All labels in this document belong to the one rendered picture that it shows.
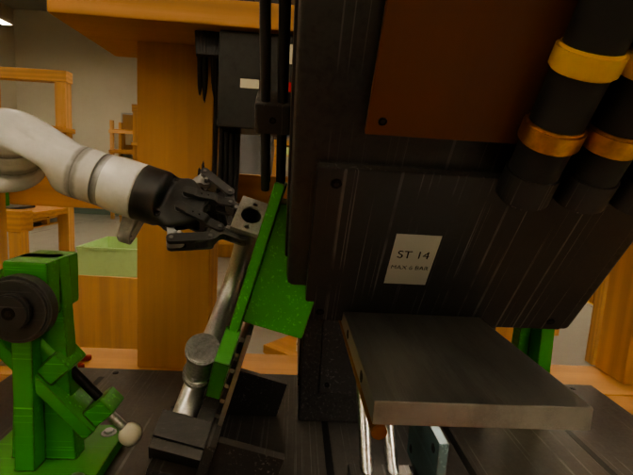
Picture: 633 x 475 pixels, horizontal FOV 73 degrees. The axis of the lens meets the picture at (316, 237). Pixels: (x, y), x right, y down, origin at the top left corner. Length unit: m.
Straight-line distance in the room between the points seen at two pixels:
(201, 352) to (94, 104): 11.39
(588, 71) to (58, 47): 12.22
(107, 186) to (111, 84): 11.12
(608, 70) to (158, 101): 0.71
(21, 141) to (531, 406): 0.60
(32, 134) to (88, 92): 11.27
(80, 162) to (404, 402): 0.47
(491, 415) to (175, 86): 0.73
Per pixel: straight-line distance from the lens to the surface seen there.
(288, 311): 0.49
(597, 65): 0.34
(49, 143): 0.64
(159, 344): 0.93
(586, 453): 0.81
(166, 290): 0.89
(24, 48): 12.79
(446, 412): 0.34
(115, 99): 11.62
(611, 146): 0.38
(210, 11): 0.76
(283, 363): 0.96
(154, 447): 0.56
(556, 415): 0.37
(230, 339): 0.48
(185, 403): 0.59
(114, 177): 0.59
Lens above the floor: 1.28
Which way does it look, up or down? 8 degrees down
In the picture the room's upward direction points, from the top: 3 degrees clockwise
